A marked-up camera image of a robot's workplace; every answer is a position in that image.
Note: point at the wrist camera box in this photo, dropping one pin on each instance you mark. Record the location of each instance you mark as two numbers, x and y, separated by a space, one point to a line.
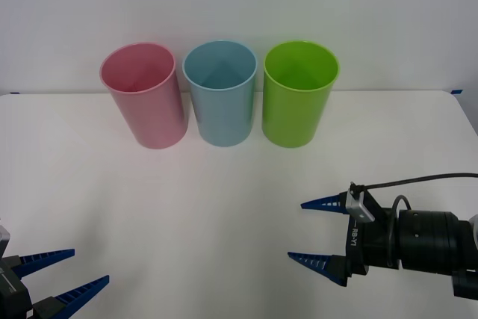
3 240
358 207

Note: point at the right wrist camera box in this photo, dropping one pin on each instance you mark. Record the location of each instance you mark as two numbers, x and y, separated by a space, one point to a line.
358 207

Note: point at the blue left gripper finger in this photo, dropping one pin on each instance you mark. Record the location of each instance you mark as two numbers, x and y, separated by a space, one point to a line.
71 298
41 261

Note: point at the pale blue plastic bin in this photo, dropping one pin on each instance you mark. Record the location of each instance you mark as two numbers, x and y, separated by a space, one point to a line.
224 117

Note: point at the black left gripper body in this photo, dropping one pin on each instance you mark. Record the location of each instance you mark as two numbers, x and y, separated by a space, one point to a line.
11 296

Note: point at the pink plastic bin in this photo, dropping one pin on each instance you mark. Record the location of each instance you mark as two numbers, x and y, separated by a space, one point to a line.
157 117

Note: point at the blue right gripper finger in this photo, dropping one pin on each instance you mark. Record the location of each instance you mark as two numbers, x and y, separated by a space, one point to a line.
336 268
330 204

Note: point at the green plastic bin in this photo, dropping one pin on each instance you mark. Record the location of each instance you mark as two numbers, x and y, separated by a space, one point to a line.
291 117

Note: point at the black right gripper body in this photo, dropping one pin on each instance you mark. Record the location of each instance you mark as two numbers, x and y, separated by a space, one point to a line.
373 244

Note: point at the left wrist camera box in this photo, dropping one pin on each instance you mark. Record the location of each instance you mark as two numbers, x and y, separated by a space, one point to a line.
3 240

